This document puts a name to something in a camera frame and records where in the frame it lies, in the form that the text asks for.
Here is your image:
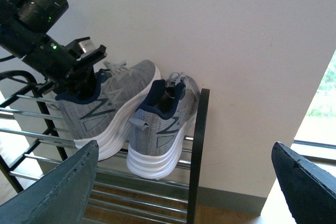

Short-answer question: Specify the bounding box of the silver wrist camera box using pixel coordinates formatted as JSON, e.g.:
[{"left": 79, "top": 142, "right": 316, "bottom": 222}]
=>
[{"left": 68, "top": 37, "right": 96, "bottom": 59}]

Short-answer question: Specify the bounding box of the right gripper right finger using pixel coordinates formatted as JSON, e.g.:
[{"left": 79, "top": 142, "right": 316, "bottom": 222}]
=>
[{"left": 271, "top": 142, "right": 335, "bottom": 223}]

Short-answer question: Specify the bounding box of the grey sneaker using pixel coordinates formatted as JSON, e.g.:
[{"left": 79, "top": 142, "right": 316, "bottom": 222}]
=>
[
  {"left": 55, "top": 60, "right": 161, "bottom": 161},
  {"left": 127, "top": 72, "right": 200, "bottom": 179}
]

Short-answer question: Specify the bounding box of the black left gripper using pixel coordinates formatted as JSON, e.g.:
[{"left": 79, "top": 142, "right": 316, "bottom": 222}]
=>
[{"left": 23, "top": 36, "right": 106, "bottom": 94}]

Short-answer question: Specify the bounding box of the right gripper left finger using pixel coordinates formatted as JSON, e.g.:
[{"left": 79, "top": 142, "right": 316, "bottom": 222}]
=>
[{"left": 1, "top": 141, "right": 99, "bottom": 223}]

